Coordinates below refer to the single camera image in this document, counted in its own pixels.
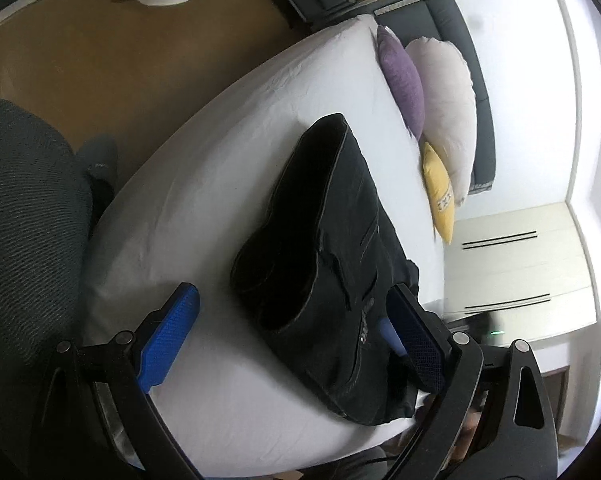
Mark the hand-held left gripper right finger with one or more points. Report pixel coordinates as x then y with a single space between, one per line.
420 345

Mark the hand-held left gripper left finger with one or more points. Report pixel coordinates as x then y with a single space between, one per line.
170 330

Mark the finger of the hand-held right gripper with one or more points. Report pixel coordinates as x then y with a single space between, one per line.
388 335

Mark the black pants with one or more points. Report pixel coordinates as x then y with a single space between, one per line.
320 260

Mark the white wardrobe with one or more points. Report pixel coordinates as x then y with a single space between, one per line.
505 270

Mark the yellow cushion with patterned band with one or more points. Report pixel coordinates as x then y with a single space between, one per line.
438 185

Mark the bed with white sheet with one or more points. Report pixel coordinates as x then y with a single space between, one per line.
205 185

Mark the person's foot in grey sock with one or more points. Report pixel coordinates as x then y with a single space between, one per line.
100 160

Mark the person's leg in grey trousers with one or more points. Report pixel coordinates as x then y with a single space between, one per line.
25 210

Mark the large white pillow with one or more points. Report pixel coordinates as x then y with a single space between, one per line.
450 110

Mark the purple cushion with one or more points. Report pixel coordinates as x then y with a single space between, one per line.
403 80

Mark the grey padded headboard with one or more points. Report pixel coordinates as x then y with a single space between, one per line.
460 35

